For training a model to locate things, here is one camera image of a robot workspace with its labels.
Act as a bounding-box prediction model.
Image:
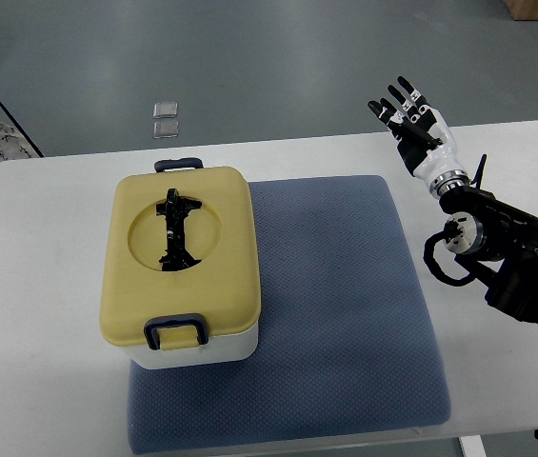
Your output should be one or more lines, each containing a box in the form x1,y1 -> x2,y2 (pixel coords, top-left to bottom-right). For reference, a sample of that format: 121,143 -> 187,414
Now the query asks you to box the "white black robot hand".
368,76 -> 469,199

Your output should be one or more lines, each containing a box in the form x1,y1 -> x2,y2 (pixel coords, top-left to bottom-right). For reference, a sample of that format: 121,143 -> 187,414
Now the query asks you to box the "yellow box lid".
99,167 -> 261,351

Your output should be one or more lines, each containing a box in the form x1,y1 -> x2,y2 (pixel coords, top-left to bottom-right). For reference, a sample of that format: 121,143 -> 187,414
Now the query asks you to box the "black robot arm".
423,168 -> 538,325

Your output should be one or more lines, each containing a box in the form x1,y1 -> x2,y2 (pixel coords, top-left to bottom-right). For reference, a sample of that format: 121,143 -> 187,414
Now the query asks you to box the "white storage box base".
121,323 -> 259,369

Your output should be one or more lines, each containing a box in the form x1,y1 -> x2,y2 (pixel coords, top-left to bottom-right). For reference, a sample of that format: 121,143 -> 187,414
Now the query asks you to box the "blue grey cushion mat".
128,175 -> 450,454

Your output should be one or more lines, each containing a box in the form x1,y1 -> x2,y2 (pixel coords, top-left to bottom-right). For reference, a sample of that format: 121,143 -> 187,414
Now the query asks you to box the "upper floor plate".
153,101 -> 178,119

